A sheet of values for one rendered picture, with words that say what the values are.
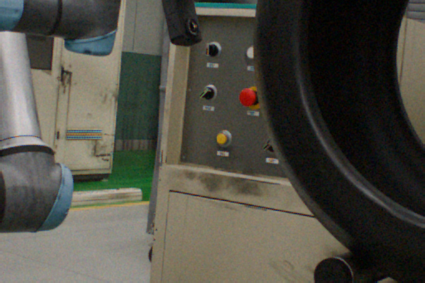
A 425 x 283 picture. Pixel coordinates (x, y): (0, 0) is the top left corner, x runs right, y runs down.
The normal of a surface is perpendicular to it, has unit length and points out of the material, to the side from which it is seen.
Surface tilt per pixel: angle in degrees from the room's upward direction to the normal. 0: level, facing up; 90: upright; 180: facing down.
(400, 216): 100
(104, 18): 97
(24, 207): 96
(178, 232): 90
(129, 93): 90
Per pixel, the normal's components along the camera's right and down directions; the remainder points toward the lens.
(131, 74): 0.79, 0.11
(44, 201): 0.62, 0.04
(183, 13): 0.80, -0.25
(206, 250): -0.54, 0.00
